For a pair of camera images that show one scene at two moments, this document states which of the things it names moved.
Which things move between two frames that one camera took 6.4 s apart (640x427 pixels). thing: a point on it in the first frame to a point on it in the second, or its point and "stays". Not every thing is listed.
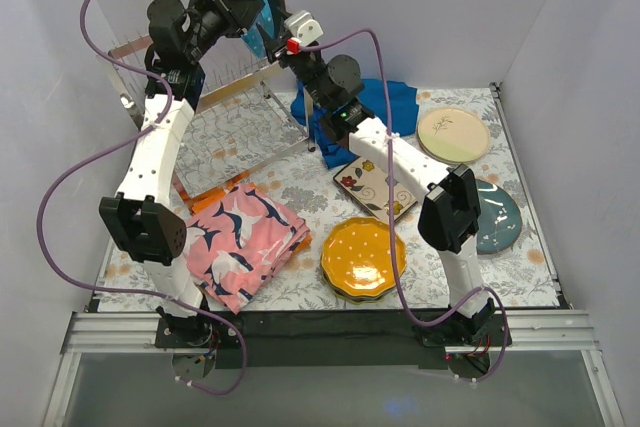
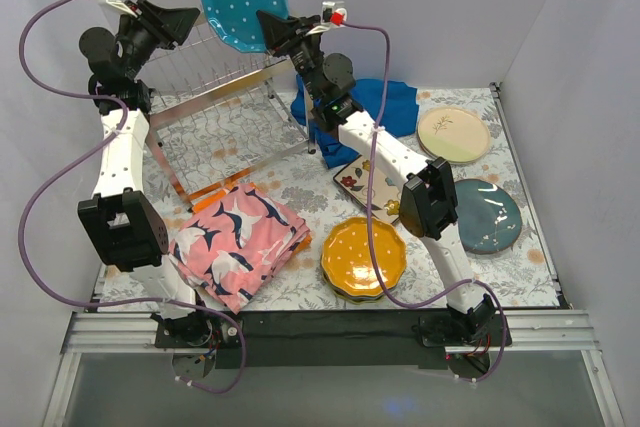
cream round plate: [453, 135] stays
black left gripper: [232, 9] to [150, 24]
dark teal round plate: [500, 219] stays
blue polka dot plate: [357, 299] stays
